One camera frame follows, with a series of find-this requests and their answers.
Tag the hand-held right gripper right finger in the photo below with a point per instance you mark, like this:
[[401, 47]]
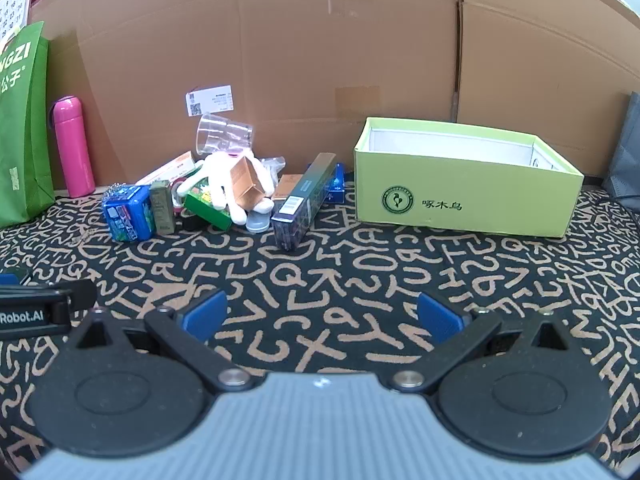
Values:
[[437, 320]]

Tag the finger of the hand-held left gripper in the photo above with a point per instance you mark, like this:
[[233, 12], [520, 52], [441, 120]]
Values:
[[75, 292]]

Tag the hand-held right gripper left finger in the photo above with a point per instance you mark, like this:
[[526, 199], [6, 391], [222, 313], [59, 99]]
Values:
[[205, 312]]

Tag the small blue packet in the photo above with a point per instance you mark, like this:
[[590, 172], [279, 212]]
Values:
[[127, 212]]

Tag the green printed box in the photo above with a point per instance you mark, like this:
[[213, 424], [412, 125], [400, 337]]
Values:
[[205, 205]]

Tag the light green shoe box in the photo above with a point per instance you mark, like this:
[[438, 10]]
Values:
[[450, 200]]

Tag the white small bottle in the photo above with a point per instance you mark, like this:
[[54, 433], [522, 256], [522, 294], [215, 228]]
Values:
[[217, 180]]

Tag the clear plastic bag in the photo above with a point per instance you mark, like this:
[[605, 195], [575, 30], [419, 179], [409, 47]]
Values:
[[275, 165]]

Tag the blue medicine box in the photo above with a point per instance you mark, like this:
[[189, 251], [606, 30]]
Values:
[[337, 185]]

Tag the clear plastic cup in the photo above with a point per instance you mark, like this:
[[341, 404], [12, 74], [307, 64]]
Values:
[[220, 132]]

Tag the black letter print mat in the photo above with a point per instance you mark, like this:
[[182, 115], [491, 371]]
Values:
[[350, 270]]

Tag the grey plastic cap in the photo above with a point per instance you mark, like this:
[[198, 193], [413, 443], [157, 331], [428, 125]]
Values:
[[257, 222]]

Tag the small copper brown box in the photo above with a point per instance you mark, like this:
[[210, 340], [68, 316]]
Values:
[[245, 182]]

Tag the pink insulated bottle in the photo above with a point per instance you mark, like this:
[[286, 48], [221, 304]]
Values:
[[74, 150]]

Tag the long dark blue box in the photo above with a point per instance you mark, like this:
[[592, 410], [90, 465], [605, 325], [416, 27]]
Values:
[[300, 205]]

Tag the white red medicine box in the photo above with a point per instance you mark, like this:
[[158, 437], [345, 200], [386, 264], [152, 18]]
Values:
[[172, 167]]

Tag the small orange box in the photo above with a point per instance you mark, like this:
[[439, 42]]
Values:
[[289, 185]]

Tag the green paper shopping bag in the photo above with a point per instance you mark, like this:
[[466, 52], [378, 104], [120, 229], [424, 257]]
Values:
[[20, 135]]

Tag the grey fabric bag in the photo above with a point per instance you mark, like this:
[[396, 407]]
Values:
[[627, 150]]

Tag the large cardboard box white label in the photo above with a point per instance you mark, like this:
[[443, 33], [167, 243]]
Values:
[[250, 60]]

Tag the large plain cardboard box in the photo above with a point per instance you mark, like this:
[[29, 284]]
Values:
[[540, 60]]

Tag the wall calendar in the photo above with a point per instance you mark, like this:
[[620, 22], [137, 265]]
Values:
[[12, 5]]

